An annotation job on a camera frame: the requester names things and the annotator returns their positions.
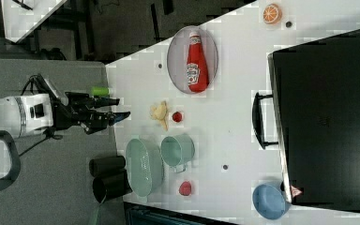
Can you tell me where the light green colander basket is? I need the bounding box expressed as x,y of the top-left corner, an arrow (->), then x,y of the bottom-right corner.
126,139 -> 164,198

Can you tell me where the blue bowl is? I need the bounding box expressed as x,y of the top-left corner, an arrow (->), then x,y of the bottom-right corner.
252,182 -> 292,220

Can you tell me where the white side table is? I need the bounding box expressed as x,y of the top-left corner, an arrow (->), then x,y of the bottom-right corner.
0,0 -> 68,42

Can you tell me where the black cylinder lower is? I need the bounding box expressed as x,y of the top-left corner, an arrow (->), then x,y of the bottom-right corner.
92,171 -> 132,203

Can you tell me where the black cylinder upper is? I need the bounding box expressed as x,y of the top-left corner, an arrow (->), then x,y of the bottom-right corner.
89,156 -> 126,177

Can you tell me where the orange slice toy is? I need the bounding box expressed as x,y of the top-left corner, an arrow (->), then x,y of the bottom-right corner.
262,4 -> 282,24

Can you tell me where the yellow peeled banana toy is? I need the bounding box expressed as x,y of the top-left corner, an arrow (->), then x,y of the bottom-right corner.
150,101 -> 168,131

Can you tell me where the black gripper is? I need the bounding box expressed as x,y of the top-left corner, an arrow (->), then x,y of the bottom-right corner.
52,92 -> 130,134

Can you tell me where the small red tomato toy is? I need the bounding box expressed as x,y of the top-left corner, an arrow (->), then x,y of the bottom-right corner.
172,112 -> 183,123

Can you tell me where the red plush ketchup bottle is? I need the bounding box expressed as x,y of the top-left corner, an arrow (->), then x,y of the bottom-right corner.
187,31 -> 209,93

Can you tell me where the light green mug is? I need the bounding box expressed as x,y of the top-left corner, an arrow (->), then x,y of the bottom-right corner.
160,134 -> 195,173

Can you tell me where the black toaster oven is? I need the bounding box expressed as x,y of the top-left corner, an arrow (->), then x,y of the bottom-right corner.
267,29 -> 360,213

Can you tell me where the black cylinder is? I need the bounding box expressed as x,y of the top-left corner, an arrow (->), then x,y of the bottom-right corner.
89,156 -> 126,177
92,171 -> 132,203

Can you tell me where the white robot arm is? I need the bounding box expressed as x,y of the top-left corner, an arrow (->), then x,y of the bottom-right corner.
0,93 -> 130,191

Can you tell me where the green cylinder object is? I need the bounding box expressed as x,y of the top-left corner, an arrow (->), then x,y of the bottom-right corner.
91,86 -> 110,97

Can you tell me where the red strawberry toy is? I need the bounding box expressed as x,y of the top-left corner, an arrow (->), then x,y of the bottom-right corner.
178,181 -> 192,196

